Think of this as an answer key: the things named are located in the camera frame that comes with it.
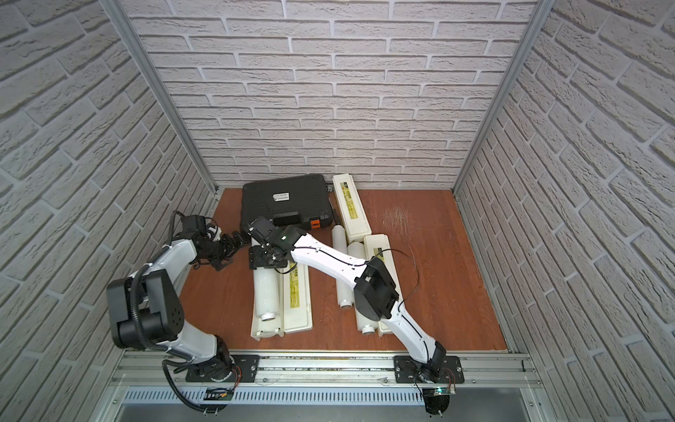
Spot cream dispenser with lid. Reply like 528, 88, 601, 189
251, 261, 314, 341

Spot white plastic wrap roll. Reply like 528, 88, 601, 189
345, 241, 378, 336
330, 223, 355, 309
253, 267, 281, 321

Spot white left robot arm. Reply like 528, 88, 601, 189
107, 228, 245, 382

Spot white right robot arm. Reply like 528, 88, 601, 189
246, 217, 446, 383

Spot black plastic tool case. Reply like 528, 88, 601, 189
240, 174, 334, 231

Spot cream dispenser far back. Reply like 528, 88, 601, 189
332, 173, 373, 243

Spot cream dispenser right front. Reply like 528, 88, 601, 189
363, 233, 402, 337

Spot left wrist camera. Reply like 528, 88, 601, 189
181, 215, 207, 238

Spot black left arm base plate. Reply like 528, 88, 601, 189
186, 353, 261, 383

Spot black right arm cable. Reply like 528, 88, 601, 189
384, 247, 421, 312

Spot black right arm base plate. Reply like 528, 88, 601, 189
393, 354, 466, 384

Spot aluminium corner post left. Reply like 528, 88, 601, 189
101, 0, 219, 198

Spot aluminium corner post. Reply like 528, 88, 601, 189
101, 0, 219, 198
452, 0, 555, 194

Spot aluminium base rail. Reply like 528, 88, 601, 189
107, 350, 543, 406

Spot aluminium corner post right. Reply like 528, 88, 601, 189
452, 0, 555, 194

